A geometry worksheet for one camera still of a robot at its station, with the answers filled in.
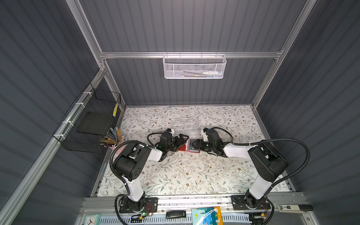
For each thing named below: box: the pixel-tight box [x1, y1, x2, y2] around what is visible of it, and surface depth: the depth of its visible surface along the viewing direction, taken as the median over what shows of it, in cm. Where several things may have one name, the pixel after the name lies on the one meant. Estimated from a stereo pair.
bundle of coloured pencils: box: [98, 127, 125, 147], surface depth 90 cm
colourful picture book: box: [191, 206, 224, 225], surface depth 71 cm
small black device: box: [165, 210, 187, 219], surface depth 69 cm
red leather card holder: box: [178, 138, 201, 154], surface depth 96 cm
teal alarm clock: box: [83, 214, 101, 225], surface depth 69 cm
